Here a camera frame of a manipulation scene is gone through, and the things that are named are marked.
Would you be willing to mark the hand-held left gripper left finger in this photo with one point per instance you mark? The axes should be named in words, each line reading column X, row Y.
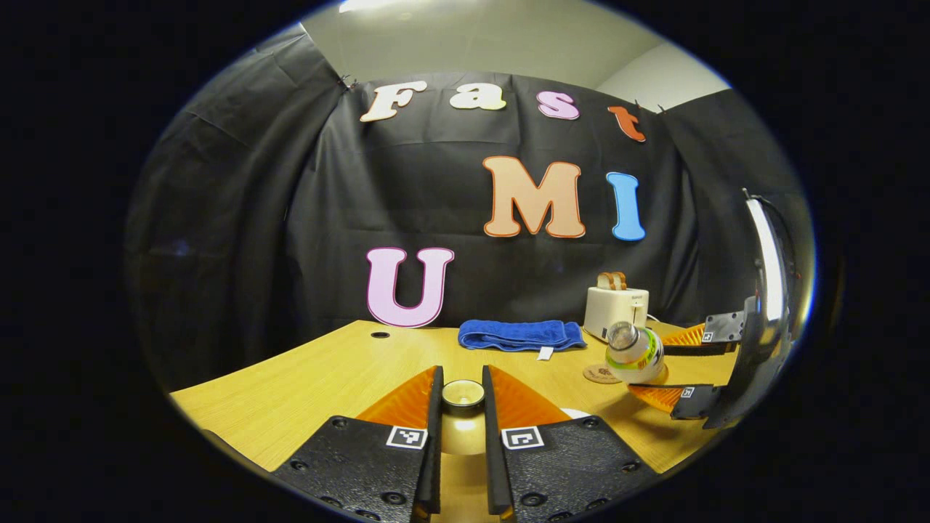
column 363, row 465

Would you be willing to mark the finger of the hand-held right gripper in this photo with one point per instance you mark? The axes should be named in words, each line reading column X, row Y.
column 690, row 402
column 716, row 334

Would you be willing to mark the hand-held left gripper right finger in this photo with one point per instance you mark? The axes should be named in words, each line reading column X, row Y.
column 567, row 465

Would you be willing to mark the white teacup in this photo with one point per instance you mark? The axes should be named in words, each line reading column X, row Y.
column 577, row 414

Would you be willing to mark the clear water bottle white label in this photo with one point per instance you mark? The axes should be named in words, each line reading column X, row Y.
column 638, row 354

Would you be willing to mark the round cork coaster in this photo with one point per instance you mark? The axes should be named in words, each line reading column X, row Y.
column 596, row 374

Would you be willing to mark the toasted bread slice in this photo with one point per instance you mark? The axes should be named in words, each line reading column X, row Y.
column 620, row 280
column 604, row 281

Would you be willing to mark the cream white toaster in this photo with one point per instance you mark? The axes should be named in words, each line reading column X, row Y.
column 607, row 309

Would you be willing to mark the blue folded towel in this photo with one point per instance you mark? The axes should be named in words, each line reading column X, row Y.
column 519, row 334

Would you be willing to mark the black backdrop cloth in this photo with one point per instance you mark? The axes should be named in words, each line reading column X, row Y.
column 290, row 218

